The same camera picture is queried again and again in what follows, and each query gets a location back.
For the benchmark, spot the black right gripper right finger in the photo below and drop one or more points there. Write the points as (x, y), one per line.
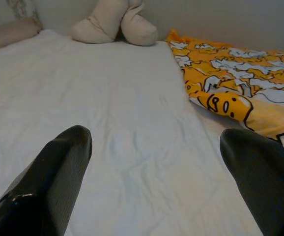
(267, 184)

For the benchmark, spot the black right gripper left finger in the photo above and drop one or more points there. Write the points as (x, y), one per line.
(46, 184)

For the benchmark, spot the yellow egg cartoon print blanket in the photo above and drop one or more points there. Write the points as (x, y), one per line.
(230, 73)

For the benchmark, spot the white quilted mattress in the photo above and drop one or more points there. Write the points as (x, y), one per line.
(213, 120)

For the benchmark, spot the white quilted bed pad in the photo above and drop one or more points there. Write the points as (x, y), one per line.
(95, 98)

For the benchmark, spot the beige long pillow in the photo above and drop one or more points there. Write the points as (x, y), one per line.
(9, 32)

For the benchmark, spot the beige plush toy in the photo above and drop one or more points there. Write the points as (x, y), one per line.
(90, 32)

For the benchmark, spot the floral patterned pillow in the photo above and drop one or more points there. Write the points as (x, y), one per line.
(21, 9)

